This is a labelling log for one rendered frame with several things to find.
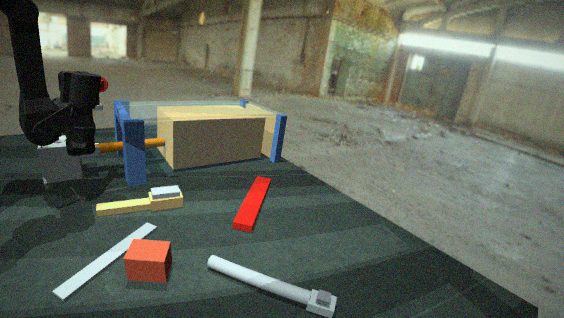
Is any grey rod with square end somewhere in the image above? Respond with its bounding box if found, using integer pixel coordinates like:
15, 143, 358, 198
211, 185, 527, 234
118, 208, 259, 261
207, 255, 337, 318

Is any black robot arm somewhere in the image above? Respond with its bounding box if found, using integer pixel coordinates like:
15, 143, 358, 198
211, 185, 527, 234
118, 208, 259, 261
0, 0, 101, 153

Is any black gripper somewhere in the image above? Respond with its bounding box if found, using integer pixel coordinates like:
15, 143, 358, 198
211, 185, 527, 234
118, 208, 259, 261
58, 71, 96, 156

